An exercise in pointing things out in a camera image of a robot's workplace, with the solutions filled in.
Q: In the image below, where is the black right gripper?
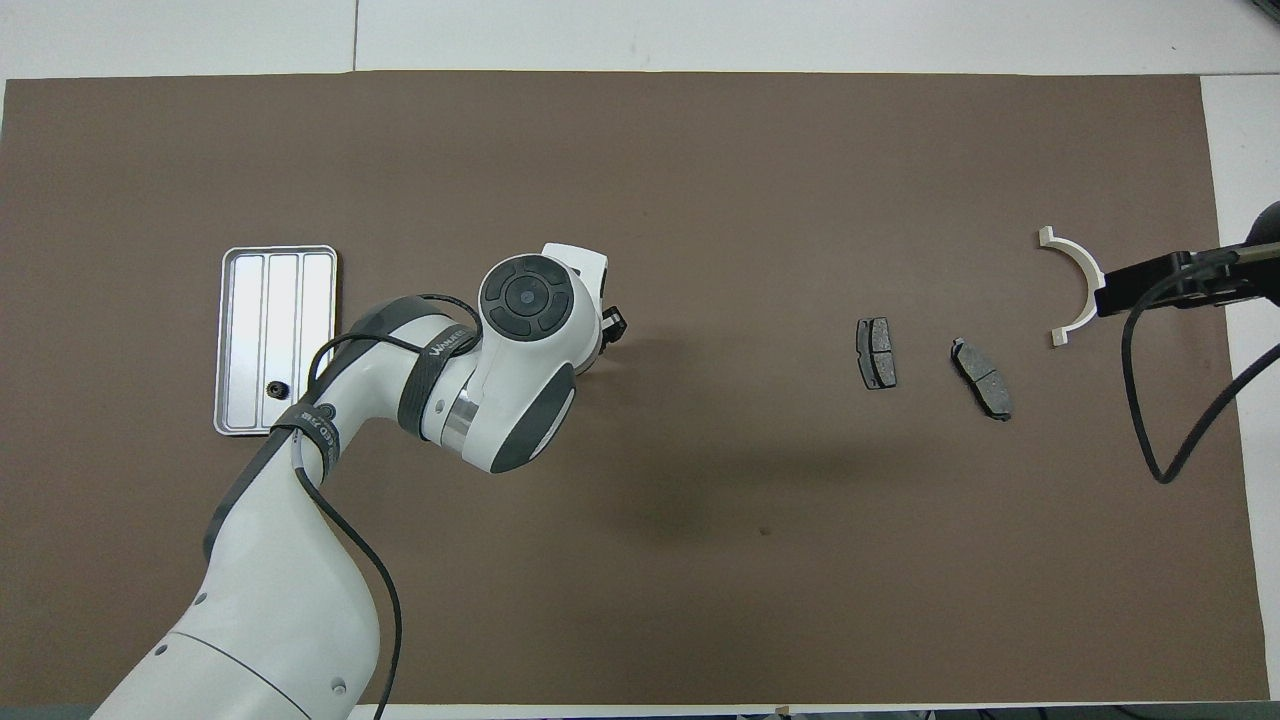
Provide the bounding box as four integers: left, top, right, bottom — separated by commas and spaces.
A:
1097, 200, 1280, 318

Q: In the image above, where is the silver metal tray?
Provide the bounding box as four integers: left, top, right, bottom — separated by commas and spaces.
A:
213, 245, 339, 437

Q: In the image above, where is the long dark brake pad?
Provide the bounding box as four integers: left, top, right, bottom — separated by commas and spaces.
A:
950, 337, 1013, 422

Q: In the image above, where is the brown table mat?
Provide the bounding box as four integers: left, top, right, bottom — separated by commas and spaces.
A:
0, 70, 1271, 706

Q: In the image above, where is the short dark brake pad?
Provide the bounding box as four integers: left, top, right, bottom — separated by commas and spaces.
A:
855, 317, 898, 391

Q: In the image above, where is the white semicircular bracket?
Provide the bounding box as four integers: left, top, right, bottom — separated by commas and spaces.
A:
1038, 226, 1113, 348

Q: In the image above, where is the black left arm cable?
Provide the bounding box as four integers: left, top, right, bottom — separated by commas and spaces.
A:
295, 293, 483, 720

